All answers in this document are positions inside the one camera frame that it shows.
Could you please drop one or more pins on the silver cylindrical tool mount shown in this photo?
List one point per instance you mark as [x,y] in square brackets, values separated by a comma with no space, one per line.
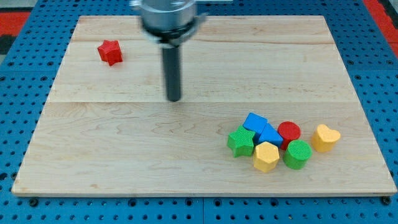
[168,23]

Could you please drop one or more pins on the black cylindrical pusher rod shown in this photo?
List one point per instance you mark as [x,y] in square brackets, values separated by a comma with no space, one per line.
[172,75]

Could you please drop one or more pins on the red star block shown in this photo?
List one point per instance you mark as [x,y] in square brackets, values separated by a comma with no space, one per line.
[110,52]

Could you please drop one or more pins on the green star block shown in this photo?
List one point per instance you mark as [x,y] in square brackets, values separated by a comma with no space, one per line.
[241,142]

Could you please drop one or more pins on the light wooden board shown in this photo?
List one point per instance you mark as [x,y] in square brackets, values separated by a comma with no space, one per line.
[108,131]

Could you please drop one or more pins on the blue cube block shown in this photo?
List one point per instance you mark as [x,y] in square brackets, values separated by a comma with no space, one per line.
[256,123]

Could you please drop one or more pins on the blue triangle block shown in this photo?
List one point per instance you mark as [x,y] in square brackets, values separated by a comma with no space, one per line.
[269,134]

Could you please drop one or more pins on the yellow hexagon block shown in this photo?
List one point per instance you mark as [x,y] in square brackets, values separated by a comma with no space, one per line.
[265,157]

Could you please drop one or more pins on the red cylinder block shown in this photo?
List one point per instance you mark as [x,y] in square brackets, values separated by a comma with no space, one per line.
[289,131]

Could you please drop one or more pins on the green cylinder block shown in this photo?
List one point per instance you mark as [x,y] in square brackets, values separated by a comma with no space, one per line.
[297,154]

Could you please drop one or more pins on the yellow heart block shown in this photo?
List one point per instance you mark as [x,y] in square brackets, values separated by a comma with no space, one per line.
[324,138]

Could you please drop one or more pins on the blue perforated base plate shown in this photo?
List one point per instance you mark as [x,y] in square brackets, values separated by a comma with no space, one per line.
[30,67]

